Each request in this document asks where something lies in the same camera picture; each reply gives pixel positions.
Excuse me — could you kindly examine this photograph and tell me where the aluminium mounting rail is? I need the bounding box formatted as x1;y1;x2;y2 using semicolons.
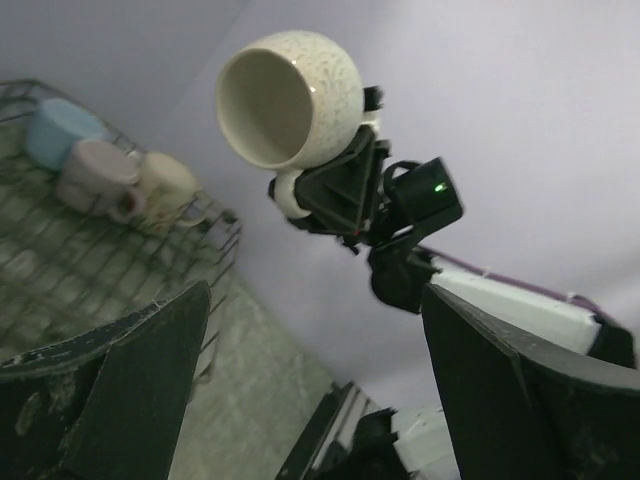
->
274;382;372;480

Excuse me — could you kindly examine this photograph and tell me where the cream white speckled mug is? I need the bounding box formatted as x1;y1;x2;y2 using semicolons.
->
215;30;380;220

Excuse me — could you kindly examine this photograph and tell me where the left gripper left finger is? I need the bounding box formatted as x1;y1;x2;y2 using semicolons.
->
1;281;210;479

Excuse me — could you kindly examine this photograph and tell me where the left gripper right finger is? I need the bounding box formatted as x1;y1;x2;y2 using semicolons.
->
422;285;639;480

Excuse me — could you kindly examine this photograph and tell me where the light blue mug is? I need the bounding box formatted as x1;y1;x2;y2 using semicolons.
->
25;98;107;171

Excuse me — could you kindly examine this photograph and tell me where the grey wire dish rack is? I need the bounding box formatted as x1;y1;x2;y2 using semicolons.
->
1;79;241;386

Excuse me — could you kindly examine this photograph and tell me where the green inside floral mug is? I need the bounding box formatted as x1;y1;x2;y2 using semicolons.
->
136;151;207;235

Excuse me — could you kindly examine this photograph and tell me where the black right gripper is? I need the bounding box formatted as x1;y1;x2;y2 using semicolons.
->
294;86;464;253

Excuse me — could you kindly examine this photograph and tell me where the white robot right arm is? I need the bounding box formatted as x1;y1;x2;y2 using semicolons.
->
295;87;639;479

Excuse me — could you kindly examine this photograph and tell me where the lavender mug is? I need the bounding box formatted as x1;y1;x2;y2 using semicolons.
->
55;140;146;223

